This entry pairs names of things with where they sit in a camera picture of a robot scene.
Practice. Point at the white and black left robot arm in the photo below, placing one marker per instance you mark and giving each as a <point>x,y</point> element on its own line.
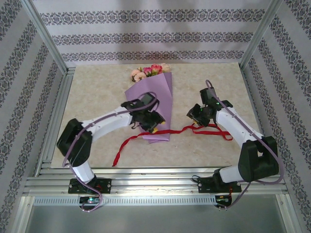
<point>75,143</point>

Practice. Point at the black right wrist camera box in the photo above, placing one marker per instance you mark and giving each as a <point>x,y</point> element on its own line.
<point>206,95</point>

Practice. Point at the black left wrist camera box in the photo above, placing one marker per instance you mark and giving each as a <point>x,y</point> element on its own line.
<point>147,99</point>

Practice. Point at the grey metal panel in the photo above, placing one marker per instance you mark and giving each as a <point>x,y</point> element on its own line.
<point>155,221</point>

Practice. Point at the aluminium frame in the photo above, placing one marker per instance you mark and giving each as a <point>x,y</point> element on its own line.
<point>145,182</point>

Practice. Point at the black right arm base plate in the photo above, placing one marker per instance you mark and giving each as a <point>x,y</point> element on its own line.
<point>206,185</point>

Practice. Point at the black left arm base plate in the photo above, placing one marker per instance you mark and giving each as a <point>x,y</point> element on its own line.
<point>104,185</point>

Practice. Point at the fake peach double flower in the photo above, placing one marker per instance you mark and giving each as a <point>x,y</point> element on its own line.
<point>136,74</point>

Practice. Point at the right controller board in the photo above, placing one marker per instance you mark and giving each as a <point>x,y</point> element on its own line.
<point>223,199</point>

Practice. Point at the left controller board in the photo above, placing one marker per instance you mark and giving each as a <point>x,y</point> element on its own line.
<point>90,200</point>

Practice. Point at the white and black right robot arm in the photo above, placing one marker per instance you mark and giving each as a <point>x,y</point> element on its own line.
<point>257,157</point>

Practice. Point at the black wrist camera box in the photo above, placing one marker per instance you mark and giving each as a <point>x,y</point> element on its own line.
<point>206,95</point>
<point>147,99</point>

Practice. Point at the controller board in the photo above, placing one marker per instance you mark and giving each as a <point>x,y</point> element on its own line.
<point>90,200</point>
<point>223,199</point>

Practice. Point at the fake pale peach rose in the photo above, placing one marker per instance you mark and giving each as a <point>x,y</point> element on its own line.
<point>165,67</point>

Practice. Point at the red ribbon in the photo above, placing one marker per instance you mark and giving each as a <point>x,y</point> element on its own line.
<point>170,132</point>

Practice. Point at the pink and purple wrapping paper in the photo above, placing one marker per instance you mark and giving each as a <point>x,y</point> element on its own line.
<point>160,97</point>

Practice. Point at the fake red and pink rose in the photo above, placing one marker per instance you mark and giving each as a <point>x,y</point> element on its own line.
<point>155,68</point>

